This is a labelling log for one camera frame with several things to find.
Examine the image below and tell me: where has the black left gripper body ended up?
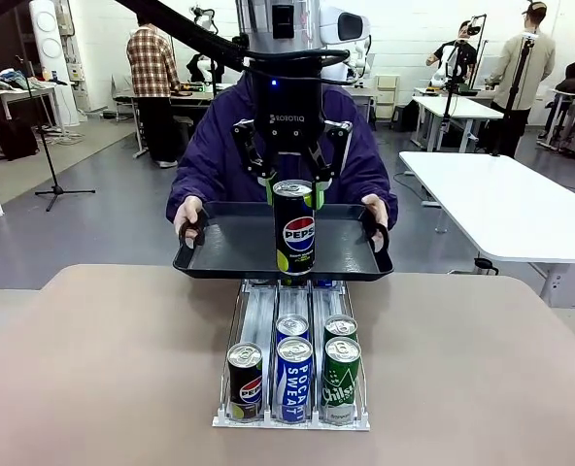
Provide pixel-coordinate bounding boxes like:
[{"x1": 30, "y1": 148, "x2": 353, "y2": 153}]
[{"x1": 245, "y1": 50, "x2": 325, "y2": 156}]

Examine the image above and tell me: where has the black serving tray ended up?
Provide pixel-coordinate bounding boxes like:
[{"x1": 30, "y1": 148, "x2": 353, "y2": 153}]
[{"x1": 172, "y1": 201, "x2": 394, "y2": 283}]

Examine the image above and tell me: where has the person's right forearm purple sleeve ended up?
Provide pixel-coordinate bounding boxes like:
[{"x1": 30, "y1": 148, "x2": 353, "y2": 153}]
[{"x1": 165, "y1": 159, "x2": 211, "y2": 222}]

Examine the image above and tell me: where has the person's left forearm purple sleeve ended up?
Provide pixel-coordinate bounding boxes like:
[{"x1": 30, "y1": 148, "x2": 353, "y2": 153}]
[{"x1": 359, "y1": 159, "x2": 399, "y2": 228}]

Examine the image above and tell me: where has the person in purple hoodie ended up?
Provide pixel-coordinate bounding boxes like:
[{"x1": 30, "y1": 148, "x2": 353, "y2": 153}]
[{"x1": 165, "y1": 72, "x2": 399, "y2": 229}]

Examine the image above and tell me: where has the person in plaid shirt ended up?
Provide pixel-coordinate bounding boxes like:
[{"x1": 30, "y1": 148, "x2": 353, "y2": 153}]
[{"x1": 125, "y1": 12, "x2": 182, "y2": 170}]

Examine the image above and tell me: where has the person wearing headset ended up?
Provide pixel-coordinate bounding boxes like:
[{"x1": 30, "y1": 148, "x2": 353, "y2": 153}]
[{"x1": 425, "y1": 19, "x2": 479, "y2": 93}]

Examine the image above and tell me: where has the person in beige jacket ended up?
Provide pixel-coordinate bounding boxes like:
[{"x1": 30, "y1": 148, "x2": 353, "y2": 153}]
[{"x1": 486, "y1": 0, "x2": 558, "y2": 159}]

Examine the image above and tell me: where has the person's left hand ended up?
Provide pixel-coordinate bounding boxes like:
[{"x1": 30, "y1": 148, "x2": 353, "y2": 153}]
[{"x1": 361, "y1": 193, "x2": 389, "y2": 229}]

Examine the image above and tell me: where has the person's right hand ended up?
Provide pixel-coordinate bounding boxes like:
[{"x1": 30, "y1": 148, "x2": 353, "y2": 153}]
[{"x1": 173, "y1": 193, "x2": 206, "y2": 239}]

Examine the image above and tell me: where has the white drawer unit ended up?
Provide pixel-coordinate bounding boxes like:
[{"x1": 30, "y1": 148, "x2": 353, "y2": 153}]
[{"x1": 374, "y1": 74, "x2": 401, "y2": 122}]

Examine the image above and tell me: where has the black bin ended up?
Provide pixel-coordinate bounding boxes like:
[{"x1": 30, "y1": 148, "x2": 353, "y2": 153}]
[{"x1": 392, "y1": 101, "x2": 421, "y2": 133}]

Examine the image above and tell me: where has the long white desk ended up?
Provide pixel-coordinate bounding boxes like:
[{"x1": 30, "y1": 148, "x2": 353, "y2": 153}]
[{"x1": 411, "y1": 94, "x2": 505, "y2": 154}]

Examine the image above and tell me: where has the white can dispenser rack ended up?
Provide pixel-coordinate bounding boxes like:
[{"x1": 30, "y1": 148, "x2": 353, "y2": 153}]
[{"x1": 212, "y1": 279, "x2": 372, "y2": 433}]

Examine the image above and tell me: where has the large white table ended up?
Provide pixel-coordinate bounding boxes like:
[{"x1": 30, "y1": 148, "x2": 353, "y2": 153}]
[{"x1": 397, "y1": 150, "x2": 575, "y2": 310}]

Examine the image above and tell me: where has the black floor object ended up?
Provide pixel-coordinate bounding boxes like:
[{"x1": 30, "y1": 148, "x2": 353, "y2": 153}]
[{"x1": 472, "y1": 256, "x2": 500, "y2": 277}]

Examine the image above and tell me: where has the black microphone stand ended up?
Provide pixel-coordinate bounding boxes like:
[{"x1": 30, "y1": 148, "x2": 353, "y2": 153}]
[{"x1": 15, "y1": 55, "x2": 97, "y2": 213}]

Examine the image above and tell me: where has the tall white air conditioner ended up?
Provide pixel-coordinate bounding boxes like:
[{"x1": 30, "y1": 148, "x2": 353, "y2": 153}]
[{"x1": 28, "y1": 0, "x2": 83, "y2": 127}]

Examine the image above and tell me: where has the black bag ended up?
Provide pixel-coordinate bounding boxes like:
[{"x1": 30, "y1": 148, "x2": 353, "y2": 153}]
[{"x1": 0, "y1": 118, "x2": 40, "y2": 161}]

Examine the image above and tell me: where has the white cluttered table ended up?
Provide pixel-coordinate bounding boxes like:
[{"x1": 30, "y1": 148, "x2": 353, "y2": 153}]
[{"x1": 0, "y1": 80, "x2": 68, "y2": 156}]

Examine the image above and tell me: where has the pile of clothes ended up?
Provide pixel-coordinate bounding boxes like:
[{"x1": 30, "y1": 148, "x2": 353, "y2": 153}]
[{"x1": 0, "y1": 69, "x2": 58, "y2": 92}]

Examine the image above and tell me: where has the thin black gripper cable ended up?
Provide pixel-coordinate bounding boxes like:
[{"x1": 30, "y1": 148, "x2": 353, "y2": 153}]
[{"x1": 242, "y1": 48, "x2": 352, "y2": 83}]

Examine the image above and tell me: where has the black camera tripod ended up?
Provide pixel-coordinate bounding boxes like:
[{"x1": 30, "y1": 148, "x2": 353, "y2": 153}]
[
  {"x1": 490, "y1": 31, "x2": 536, "y2": 157},
  {"x1": 440, "y1": 14, "x2": 488, "y2": 147}
]

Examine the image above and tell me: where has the left arm black cable sleeve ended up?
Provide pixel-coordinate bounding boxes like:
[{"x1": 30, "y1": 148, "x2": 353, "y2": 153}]
[{"x1": 115, "y1": 0, "x2": 250, "y2": 69}]

